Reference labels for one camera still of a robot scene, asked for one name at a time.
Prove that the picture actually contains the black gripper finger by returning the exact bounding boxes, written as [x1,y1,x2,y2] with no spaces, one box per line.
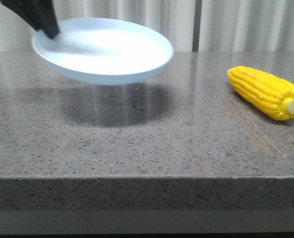
[31,0,60,39]
[0,0,44,31]

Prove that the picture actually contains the light blue round plate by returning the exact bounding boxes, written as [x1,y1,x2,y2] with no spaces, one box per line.
[32,17,174,85]

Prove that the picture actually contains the yellow plastic corn cob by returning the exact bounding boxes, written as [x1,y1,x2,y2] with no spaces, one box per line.
[227,65,294,121]

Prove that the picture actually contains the white pleated curtain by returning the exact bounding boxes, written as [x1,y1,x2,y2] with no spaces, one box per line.
[0,0,294,53]

